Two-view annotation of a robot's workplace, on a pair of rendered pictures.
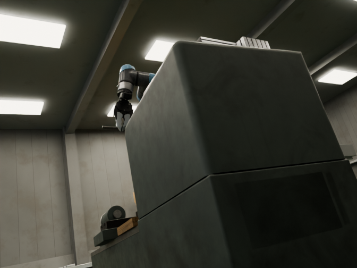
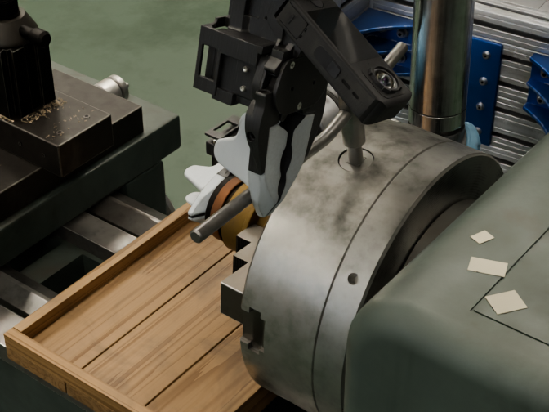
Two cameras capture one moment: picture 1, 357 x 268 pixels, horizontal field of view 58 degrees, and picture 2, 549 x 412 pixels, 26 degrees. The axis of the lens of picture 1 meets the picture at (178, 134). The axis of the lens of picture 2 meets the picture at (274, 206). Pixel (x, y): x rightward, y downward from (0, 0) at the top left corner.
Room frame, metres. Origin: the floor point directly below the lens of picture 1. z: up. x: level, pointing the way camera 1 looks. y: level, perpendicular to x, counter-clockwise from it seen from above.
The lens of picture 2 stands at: (0.62, 0.58, 1.87)
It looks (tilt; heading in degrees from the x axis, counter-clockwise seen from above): 36 degrees down; 335
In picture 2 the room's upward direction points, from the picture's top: straight up
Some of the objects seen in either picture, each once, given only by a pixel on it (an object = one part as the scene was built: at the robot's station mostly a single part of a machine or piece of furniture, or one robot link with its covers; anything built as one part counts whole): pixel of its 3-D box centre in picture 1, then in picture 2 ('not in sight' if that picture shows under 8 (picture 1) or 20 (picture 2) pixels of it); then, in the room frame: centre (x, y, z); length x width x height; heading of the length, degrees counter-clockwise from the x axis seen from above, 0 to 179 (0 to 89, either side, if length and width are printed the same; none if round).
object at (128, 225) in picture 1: (159, 221); (197, 316); (1.66, 0.20, 0.88); 0.36 x 0.30 x 0.04; 118
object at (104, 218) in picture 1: (114, 226); not in sight; (2.51, 0.64, 1.01); 0.30 x 0.20 x 0.29; 28
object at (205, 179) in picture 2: not in sight; (205, 181); (1.64, 0.18, 1.10); 0.09 x 0.06 x 0.03; 116
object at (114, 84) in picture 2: not in sight; (114, 89); (2.12, 0.14, 0.95); 0.07 x 0.04 x 0.04; 118
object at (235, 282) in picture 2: not in sight; (260, 283); (1.47, 0.20, 1.09); 0.12 x 0.11 x 0.05; 118
